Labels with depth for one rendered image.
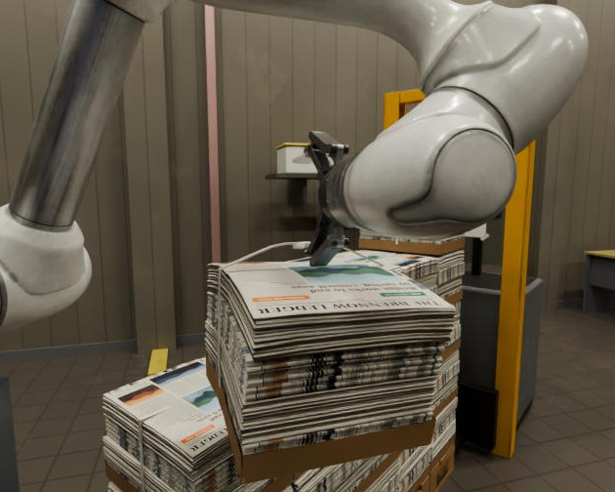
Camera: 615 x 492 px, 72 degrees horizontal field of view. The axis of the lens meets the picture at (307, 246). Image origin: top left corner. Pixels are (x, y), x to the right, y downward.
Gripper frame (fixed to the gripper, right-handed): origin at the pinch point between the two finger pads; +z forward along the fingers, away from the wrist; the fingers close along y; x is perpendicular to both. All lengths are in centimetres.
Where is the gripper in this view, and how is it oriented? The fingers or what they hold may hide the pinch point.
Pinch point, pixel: (303, 201)
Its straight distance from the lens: 70.5
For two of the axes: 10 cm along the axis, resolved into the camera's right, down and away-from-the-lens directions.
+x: 9.4, -0.2, 3.3
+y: 0.0, 10.0, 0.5
